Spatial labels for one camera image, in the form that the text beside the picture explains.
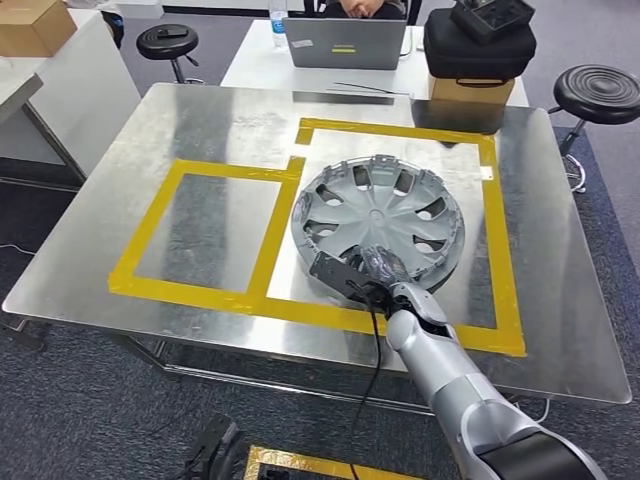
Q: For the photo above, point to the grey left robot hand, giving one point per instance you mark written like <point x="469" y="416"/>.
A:
<point x="231" y="457"/>

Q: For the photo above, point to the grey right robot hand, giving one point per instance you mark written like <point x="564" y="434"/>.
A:
<point x="383" y="265"/>

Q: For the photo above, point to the silver wheel hubcap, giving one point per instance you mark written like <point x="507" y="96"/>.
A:
<point x="377" y="215"/>

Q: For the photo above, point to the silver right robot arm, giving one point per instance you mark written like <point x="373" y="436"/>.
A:
<point x="450" y="371"/>

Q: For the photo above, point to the brown cardboard box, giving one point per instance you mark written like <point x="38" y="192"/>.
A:
<point x="470" y="91"/>
<point x="35" y="26"/>

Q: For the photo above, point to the grey laptop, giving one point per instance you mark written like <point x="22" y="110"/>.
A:
<point x="345" y="43"/>

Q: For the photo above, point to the black bag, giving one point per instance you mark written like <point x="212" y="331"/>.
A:
<point x="475" y="56"/>

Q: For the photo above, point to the person at laptop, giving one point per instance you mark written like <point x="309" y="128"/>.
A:
<point x="362" y="6"/>

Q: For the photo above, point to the clear bottle with blue cap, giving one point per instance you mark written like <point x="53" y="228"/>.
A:
<point x="278" y="26"/>

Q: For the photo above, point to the black handheld controller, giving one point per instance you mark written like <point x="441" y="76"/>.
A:
<point x="492" y="16"/>

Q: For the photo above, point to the black round stool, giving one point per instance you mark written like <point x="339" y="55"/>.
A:
<point x="598" y="93"/>
<point x="167" y="41"/>

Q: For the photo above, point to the yellow floor tape frame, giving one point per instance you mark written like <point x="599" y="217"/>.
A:
<point x="310" y="464"/>

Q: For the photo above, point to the yellow double tape frame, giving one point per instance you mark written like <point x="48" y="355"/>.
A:
<point x="270" y="232"/>

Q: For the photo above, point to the steel workbench with double frame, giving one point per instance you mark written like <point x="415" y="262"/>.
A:
<point x="100" y="252"/>

